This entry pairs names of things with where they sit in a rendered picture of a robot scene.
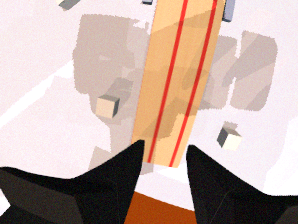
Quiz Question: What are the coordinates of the small white cube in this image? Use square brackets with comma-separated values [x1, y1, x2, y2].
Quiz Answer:
[96, 93, 120, 119]
[56, 0, 80, 11]
[217, 127, 243, 151]

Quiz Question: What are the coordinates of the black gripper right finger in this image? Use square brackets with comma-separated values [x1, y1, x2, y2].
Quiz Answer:
[186, 145, 298, 224]

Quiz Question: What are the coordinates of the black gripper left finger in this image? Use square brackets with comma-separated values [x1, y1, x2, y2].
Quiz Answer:
[0, 139, 145, 224]

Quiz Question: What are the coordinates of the tan strip with red stripes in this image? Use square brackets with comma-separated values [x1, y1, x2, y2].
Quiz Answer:
[132, 0, 225, 168]

